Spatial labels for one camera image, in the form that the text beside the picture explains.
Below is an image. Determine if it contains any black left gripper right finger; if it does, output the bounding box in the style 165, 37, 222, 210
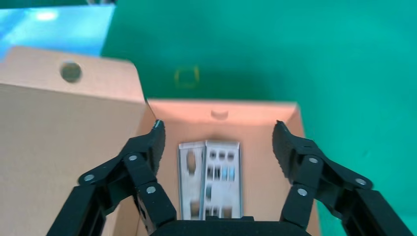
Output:
272, 119, 415, 236

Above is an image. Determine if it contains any open brown cardboard box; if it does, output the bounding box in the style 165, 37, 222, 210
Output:
0, 45, 322, 236

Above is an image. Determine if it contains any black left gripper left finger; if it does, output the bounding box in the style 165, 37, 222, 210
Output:
46, 119, 178, 236

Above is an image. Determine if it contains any silver metal I/O shield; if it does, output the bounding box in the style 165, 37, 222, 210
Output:
177, 141, 207, 221
201, 140, 244, 219

